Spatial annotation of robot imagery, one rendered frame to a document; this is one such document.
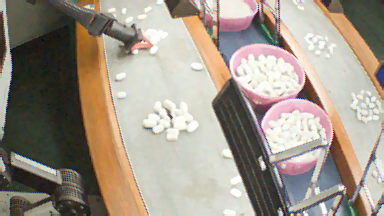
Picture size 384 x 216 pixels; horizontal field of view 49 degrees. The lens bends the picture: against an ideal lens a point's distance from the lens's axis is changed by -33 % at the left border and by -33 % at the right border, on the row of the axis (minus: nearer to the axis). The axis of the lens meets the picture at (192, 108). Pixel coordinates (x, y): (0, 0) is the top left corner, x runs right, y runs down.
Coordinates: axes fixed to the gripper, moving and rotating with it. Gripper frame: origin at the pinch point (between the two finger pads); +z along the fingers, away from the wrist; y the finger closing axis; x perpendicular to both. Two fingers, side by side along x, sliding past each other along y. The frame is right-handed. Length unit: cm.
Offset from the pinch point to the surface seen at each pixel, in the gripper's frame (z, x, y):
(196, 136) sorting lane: 4.2, -1.3, -40.7
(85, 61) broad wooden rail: -18.5, 15.3, -0.5
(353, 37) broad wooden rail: 66, -58, -7
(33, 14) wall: -19, 74, 132
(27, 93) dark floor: -2, 103, 85
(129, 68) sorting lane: -5.0, 6.8, -7.7
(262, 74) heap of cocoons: 25.3, -18.6, -20.3
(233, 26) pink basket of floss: 27.7, -17.8, 10.4
